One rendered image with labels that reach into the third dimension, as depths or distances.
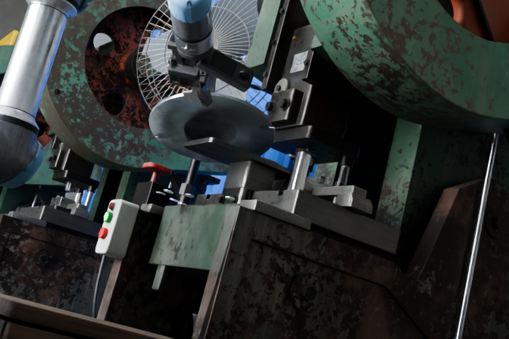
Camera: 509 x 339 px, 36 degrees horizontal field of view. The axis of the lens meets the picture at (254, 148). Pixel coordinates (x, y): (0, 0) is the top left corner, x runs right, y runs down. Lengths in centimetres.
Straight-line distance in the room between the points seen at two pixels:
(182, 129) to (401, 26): 57
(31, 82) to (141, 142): 150
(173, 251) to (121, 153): 133
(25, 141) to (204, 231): 42
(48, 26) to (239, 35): 107
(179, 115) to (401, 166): 55
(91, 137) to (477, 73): 179
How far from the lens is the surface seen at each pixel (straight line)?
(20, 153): 165
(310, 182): 183
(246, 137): 178
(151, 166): 204
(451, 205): 186
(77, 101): 307
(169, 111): 174
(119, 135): 311
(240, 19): 269
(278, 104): 189
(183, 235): 180
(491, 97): 167
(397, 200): 188
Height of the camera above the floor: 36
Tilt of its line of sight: 14 degrees up
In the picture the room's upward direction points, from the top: 15 degrees clockwise
